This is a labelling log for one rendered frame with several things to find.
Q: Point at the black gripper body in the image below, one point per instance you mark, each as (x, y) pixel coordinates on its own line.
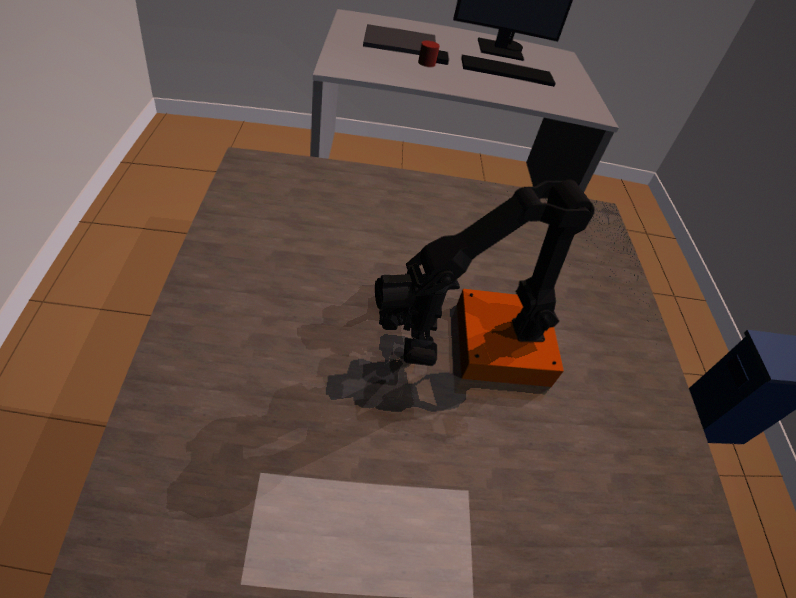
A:
(419, 350)

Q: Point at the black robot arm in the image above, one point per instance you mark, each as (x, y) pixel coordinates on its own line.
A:
(567, 212)

